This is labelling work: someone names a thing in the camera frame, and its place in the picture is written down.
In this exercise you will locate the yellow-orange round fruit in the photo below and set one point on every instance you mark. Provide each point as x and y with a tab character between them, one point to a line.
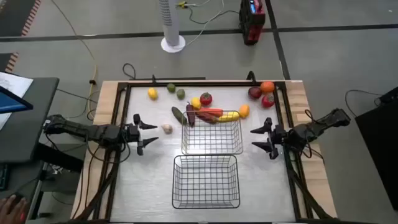
244	111

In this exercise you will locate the orange carrot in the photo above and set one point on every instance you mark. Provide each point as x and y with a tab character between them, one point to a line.
213	111

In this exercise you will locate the yellow plug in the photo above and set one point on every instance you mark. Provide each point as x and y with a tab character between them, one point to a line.
182	4

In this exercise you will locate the large black box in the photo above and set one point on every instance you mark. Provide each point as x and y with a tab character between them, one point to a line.
379	149

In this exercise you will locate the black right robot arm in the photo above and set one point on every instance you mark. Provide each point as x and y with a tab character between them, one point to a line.
314	129

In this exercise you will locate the black metal table frame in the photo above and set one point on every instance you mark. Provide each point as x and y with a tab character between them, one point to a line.
217	84

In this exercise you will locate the dark green lime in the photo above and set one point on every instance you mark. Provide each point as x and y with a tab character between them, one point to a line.
171	87

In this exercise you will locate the white garlic bulb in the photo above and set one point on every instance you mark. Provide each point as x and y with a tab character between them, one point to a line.
167	128

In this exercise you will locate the white paper sheet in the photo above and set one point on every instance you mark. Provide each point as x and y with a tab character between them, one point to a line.
15	82

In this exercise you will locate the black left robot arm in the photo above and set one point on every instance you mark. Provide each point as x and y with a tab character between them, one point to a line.
93	132

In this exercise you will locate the yellow banana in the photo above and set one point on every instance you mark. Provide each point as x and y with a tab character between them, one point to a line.
229	116

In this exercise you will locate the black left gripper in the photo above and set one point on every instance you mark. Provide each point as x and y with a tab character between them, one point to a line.
132	133

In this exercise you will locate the red black power unit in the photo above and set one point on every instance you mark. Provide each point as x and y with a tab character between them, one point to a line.
252	25

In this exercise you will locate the orange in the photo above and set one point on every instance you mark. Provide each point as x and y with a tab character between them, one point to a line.
267	87

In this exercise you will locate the black table clamp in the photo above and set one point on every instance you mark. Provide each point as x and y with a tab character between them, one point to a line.
251	76
153	78

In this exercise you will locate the dark red apple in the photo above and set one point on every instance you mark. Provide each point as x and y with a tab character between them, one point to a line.
255	92

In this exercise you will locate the person's hand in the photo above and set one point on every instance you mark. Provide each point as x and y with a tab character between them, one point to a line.
11	211

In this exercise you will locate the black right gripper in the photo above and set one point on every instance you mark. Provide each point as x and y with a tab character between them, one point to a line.
278	137

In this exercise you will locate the yellow lemon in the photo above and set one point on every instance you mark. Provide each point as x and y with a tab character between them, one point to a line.
152	93
196	103

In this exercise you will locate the laptop with blue screen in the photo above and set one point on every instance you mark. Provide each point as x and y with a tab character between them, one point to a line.
9	102

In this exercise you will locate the black desk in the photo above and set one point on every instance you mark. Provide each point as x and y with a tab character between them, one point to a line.
28	130

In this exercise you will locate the dark red chili pepper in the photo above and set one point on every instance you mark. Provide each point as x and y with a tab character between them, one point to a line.
190	115

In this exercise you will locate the black mat hazard-striped edge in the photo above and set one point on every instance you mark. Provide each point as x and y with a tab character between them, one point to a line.
6	62
15	15

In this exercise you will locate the white tower fan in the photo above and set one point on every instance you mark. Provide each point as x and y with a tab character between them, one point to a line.
170	21

